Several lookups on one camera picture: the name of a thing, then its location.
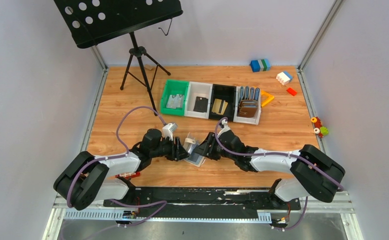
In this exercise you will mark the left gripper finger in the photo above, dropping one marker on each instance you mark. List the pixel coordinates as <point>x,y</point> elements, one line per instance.
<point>177,145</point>
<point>181,155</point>

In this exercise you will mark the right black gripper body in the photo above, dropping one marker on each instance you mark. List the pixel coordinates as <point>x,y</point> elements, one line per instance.
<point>211,147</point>

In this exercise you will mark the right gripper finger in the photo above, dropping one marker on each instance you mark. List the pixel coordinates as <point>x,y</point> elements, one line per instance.
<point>202,149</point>
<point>209,143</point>

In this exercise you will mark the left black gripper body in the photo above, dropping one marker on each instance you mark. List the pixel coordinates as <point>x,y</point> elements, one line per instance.
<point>175,148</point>

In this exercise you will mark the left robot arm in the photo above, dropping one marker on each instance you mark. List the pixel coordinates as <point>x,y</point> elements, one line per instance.
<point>90,178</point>

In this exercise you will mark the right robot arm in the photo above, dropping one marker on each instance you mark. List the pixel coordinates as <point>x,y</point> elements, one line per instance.
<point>314,173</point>

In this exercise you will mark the gold cards in black bin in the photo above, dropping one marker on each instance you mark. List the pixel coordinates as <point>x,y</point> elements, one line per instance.
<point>219,106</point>

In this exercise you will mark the black card in white bin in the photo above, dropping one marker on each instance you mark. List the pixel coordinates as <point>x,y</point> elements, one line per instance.
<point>201,104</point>

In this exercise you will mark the silver cards in green bin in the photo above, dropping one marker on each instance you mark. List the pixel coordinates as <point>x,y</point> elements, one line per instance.
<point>175,101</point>

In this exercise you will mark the red white toy block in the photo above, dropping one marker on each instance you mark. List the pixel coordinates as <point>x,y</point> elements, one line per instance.
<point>128,175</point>

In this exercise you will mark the white bin with wallets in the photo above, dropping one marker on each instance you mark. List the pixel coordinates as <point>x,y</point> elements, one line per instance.
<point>253,121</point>

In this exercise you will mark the brown leather wallets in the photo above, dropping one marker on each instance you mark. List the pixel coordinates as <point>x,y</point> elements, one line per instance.
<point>247,108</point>

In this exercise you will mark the black plastic bin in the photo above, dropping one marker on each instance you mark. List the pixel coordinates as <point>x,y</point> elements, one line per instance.
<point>227,93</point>

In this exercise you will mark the white plastic bin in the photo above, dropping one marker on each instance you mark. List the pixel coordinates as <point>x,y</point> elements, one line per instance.
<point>197,89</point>

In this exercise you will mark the green plastic bin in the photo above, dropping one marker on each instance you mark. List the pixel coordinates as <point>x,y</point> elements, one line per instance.
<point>174,87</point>

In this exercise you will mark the yellow plastic angle piece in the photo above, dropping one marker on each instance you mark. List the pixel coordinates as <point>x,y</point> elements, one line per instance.
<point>266,98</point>

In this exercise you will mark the red toy brick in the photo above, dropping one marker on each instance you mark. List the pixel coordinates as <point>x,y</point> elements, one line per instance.
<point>291,91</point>

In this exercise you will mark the blue green block stack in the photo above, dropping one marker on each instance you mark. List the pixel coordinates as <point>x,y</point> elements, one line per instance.
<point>260,65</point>

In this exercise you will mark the white blue toy block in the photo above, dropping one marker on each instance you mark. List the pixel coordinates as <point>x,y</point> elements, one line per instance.
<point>284,78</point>

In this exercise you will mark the red green toy car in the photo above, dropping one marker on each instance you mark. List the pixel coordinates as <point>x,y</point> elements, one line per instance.
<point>319,129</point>

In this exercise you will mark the black music stand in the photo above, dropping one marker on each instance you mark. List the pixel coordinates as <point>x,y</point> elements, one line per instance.
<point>92,22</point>

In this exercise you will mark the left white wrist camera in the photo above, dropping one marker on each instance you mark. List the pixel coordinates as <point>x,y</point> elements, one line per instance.
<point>168,130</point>

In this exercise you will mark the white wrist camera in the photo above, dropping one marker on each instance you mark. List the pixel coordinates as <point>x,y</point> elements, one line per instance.
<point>168,130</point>
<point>223,123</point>

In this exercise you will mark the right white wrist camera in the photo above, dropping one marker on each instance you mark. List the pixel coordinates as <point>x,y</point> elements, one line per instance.
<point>223,123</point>

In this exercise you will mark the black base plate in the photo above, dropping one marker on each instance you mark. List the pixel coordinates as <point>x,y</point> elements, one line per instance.
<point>209,202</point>

